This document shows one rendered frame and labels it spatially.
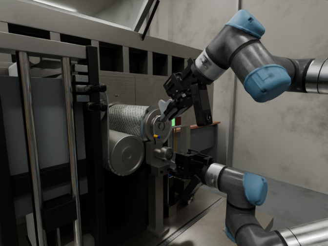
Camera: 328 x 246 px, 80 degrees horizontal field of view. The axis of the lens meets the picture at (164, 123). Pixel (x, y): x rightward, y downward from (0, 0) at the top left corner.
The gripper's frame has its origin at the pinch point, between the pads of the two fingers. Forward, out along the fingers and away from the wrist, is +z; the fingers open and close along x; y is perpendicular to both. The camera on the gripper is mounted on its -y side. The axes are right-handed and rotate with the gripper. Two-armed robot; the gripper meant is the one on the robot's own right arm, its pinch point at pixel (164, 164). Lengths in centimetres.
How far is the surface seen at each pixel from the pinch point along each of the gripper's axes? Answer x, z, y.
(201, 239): 2.9, -19.3, -19.0
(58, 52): 40, -15, 33
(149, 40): -20, 30, 54
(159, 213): 9.4, -7.2, -12.6
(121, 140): 20.6, -2.9, 13.4
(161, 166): 10.6, -9.1, 4.6
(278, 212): -190, 2, -109
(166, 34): -274, 265, 154
